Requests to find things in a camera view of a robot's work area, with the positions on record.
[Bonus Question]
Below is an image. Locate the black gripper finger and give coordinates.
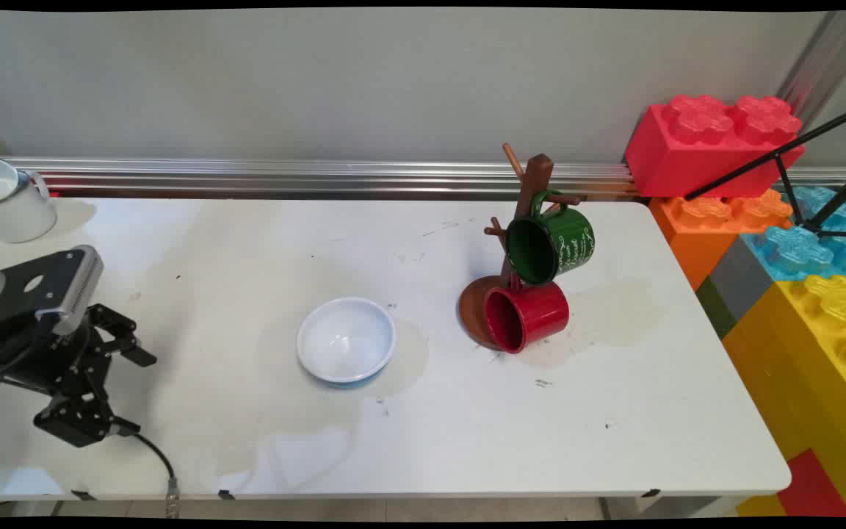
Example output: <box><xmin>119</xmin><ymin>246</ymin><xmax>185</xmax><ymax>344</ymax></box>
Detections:
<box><xmin>87</xmin><ymin>302</ymin><xmax>159</xmax><ymax>369</ymax></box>
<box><xmin>33</xmin><ymin>384</ymin><xmax>142</xmax><ymax>448</ymax></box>

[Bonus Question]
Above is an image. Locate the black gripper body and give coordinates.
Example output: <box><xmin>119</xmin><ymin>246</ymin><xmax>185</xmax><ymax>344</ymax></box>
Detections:
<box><xmin>0</xmin><ymin>312</ymin><xmax>102</xmax><ymax>403</ymax></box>

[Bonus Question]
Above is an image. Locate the green enamel mug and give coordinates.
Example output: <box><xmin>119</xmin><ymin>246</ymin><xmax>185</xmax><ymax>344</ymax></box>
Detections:
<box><xmin>505</xmin><ymin>190</ymin><xmax>597</xmax><ymax>287</ymax></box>

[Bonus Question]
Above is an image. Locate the white enamel mug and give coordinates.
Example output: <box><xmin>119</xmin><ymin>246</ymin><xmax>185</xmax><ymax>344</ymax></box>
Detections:
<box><xmin>0</xmin><ymin>156</ymin><xmax>59</xmax><ymax>245</ymax></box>

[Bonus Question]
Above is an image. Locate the white bowl with blue rim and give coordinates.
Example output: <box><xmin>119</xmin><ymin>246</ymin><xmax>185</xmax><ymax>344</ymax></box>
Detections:
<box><xmin>296</xmin><ymin>296</ymin><xmax>397</xmax><ymax>389</ymax></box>

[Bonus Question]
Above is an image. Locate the red enamel mug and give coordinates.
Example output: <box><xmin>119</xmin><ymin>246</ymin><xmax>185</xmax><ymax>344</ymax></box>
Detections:
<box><xmin>482</xmin><ymin>273</ymin><xmax>571</xmax><ymax>356</ymax></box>

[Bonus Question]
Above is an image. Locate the brown wooden mug tree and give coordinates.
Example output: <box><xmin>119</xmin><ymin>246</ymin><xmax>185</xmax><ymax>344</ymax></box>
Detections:
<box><xmin>458</xmin><ymin>143</ymin><xmax>582</xmax><ymax>353</ymax></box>

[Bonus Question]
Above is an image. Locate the large red toy block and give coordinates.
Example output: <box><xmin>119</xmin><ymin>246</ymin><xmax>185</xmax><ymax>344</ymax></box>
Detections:
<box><xmin>623</xmin><ymin>93</ymin><xmax>808</xmax><ymax>200</ymax></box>

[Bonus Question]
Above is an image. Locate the large orange toy block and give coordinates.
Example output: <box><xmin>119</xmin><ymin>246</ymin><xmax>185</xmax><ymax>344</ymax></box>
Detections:
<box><xmin>648</xmin><ymin>188</ymin><xmax>795</xmax><ymax>292</ymax></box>

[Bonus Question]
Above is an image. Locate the large dark green toy block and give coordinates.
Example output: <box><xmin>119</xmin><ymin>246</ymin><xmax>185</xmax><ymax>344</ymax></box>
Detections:
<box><xmin>694</xmin><ymin>276</ymin><xmax>739</xmax><ymax>341</ymax></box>

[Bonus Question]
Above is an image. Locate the large grey toy block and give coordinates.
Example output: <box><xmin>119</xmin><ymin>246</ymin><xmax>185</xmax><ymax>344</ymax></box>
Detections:
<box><xmin>707</xmin><ymin>234</ymin><xmax>778</xmax><ymax>325</ymax></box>

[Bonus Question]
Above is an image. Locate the large blue toy block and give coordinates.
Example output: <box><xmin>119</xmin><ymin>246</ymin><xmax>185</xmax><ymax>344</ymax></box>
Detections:
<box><xmin>742</xmin><ymin>184</ymin><xmax>846</xmax><ymax>282</ymax></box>

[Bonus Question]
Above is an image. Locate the black tripod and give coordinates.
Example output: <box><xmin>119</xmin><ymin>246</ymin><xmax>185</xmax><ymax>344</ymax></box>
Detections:
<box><xmin>683</xmin><ymin>98</ymin><xmax>846</xmax><ymax>240</ymax></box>

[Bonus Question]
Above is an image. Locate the large yellow toy block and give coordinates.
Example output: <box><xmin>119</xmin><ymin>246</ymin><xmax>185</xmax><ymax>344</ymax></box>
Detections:
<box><xmin>720</xmin><ymin>273</ymin><xmax>846</xmax><ymax>519</ymax></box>

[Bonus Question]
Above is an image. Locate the flat red toy block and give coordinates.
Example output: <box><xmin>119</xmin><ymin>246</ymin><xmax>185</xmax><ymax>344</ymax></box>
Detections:
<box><xmin>775</xmin><ymin>448</ymin><xmax>846</xmax><ymax>519</ymax></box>

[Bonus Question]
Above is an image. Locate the black camera cable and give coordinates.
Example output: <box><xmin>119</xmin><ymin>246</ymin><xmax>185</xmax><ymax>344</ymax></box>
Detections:
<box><xmin>0</xmin><ymin>334</ymin><xmax>53</xmax><ymax>392</ymax></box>

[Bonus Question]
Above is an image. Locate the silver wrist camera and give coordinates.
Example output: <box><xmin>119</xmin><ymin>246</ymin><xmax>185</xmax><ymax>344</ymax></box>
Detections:
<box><xmin>35</xmin><ymin>245</ymin><xmax>105</xmax><ymax>337</ymax></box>

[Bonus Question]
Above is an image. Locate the black camera mounting bracket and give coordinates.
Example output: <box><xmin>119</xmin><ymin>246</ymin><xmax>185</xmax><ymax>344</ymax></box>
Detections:
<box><xmin>0</xmin><ymin>250</ymin><xmax>93</xmax><ymax>333</ymax></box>

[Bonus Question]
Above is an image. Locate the black cable with grey plug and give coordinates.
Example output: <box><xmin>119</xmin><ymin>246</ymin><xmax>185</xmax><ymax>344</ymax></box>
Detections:
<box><xmin>110</xmin><ymin>420</ymin><xmax>180</xmax><ymax>518</ymax></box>

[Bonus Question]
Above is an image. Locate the horizontal aluminium rail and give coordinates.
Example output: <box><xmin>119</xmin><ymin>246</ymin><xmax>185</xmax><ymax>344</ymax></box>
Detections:
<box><xmin>0</xmin><ymin>155</ymin><xmax>846</xmax><ymax>201</ymax></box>

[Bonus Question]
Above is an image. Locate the slanted aluminium post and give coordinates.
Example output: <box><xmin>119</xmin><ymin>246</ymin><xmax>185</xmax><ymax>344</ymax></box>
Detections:
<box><xmin>774</xmin><ymin>10</ymin><xmax>846</xmax><ymax>124</ymax></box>

